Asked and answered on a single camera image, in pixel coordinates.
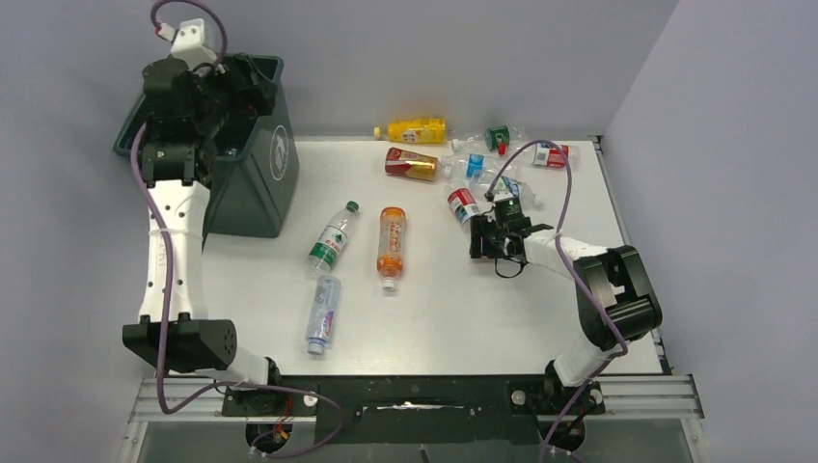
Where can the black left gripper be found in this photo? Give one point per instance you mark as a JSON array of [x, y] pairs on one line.
[[254, 101]]

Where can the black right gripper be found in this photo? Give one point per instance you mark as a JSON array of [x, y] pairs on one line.
[[481, 227]]

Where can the clear bottle red white label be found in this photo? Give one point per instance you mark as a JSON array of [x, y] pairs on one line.
[[462, 203]]

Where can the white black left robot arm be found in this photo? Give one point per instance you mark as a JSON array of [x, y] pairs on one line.
[[174, 330]]

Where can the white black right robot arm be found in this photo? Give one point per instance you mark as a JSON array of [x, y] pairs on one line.
[[616, 302]]

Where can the dark green plastic bin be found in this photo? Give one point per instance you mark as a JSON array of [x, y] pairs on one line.
[[250, 194]]

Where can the crushed bottle blue green label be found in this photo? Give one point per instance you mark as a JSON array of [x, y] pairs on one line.
[[505, 188]]

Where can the clear bottle blue label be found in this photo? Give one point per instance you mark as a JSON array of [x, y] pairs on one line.
[[470, 166]]

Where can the orange drink bottle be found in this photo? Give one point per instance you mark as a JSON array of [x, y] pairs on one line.
[[389, 260]]

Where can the clear bottle green label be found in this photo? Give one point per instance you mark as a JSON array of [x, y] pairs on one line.
[[496, 139]]

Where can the red gold tea bottle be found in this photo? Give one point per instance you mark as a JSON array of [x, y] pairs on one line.
[[410, 164]]

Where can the yellow juice bottle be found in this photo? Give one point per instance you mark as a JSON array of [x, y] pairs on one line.
[[424, 131]]

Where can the green cap water bottle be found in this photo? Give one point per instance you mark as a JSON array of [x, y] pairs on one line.
[[329, 245]]

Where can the purple label Ganten bottle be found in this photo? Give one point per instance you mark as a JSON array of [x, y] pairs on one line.
[[320, 328]]

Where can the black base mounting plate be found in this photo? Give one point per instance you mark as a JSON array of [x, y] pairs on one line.
[[520, 409]]

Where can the aluminium frame rail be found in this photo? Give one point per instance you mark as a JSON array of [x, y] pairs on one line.
[[627, 397]]

